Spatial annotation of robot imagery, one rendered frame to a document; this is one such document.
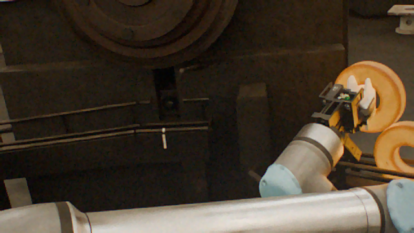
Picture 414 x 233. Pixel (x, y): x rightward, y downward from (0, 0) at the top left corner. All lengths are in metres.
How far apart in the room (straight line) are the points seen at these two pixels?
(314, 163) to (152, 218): 0.38
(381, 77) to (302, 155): 0.29
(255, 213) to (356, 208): 0.16
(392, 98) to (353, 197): 0.38
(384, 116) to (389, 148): 0.07
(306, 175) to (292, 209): 0.20
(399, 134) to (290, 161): 0.31
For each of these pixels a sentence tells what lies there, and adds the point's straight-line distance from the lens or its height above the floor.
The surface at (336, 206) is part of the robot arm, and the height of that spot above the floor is 0.85.
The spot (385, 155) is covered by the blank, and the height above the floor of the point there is 0.71.
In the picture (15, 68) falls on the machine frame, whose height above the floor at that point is 0.87.
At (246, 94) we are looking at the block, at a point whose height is 0.80.
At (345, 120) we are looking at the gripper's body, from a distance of 1.02.
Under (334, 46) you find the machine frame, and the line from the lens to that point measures 1.37.
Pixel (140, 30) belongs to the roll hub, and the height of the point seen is 1.00.
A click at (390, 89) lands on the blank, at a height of 0.86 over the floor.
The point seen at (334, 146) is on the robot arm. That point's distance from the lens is 0.94.
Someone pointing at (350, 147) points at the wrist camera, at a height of 0.78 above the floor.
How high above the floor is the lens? 1.26
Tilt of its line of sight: 23 degrees down
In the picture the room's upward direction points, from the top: 6 degrees counter-clockwise
